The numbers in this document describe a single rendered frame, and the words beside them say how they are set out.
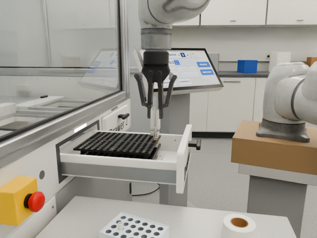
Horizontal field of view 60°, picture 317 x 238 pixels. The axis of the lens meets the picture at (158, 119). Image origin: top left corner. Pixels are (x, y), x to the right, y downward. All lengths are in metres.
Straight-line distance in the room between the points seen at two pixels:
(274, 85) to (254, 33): 3.52
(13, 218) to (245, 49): 4.22
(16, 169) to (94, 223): 0.22
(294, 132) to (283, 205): 0.28
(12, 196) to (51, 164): 0.20
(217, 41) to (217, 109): 1.16
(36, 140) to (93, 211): 0.24
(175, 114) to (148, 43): 0.98
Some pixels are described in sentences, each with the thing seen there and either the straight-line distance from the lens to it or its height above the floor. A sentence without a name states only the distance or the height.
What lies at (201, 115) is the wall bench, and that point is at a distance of 3.82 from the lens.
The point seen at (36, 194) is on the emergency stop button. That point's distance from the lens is 0.61.
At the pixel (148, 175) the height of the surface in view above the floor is 0.86.
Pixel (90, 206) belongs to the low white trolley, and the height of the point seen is 0.76.
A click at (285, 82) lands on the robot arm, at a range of 1.06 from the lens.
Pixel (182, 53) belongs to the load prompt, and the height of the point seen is 1.16.
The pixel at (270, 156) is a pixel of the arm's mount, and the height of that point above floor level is 0.81.
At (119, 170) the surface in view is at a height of 0.86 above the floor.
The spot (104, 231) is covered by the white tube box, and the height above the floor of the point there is 0.80.
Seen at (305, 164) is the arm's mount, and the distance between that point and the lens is 1.08.
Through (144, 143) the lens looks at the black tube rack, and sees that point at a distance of 0.83.
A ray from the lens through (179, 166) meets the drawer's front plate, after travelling 0.68.
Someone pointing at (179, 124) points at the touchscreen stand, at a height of 0.73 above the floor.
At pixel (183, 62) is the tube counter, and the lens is 1.73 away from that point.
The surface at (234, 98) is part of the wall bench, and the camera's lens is 3.84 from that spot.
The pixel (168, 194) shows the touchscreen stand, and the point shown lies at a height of 0.26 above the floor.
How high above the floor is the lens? 1.16
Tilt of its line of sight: 13 degrees down
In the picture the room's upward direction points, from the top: straight up
